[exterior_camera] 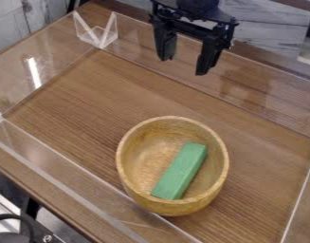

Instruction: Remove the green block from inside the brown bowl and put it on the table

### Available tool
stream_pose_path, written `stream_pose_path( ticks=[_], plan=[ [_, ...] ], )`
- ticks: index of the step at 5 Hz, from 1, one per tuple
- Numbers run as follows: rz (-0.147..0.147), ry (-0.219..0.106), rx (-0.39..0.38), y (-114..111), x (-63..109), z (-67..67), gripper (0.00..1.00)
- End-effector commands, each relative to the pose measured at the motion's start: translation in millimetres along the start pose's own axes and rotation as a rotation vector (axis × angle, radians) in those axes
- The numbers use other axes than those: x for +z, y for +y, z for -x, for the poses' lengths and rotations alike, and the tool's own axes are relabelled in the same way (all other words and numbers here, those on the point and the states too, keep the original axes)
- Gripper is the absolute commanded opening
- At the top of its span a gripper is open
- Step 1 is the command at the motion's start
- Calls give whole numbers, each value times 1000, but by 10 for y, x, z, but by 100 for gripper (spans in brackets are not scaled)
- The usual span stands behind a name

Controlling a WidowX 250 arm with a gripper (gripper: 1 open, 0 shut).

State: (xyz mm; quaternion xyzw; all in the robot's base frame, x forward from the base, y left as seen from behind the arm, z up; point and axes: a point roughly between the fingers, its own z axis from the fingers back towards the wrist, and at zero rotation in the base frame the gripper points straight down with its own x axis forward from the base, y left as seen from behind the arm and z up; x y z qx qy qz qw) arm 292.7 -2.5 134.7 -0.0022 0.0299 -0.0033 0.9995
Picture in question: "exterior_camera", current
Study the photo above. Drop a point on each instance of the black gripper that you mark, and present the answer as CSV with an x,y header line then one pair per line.
x,y
168,11

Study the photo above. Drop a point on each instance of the green rectangular block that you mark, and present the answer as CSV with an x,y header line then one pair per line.
x,y
180,173

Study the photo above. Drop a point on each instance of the brown wooden bowl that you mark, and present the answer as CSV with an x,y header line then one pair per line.
x,y
146,153

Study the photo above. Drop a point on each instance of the black table leg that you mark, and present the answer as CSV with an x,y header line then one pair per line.
x,y
30,208

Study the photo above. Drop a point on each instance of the clear acrylic corner bracket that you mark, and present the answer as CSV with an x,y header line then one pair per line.
x,y
96,36

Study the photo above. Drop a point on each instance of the clear acrylic tray wall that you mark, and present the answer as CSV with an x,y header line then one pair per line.
x,y
94,206

